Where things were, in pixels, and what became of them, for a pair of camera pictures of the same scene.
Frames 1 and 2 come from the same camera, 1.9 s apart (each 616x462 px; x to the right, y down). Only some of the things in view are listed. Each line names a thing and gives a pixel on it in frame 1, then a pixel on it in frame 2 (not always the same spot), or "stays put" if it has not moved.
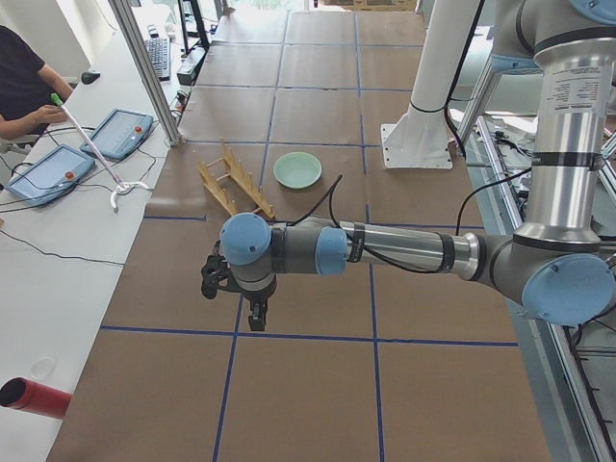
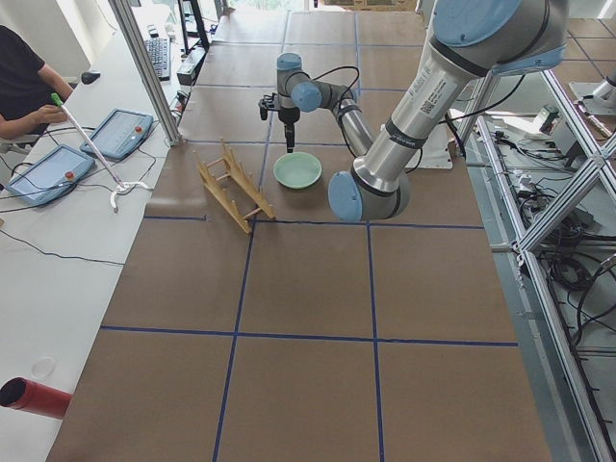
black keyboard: [159, 51] stays put
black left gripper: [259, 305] -> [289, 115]
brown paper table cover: [357, 361] stays put
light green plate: [297, 170] stays put
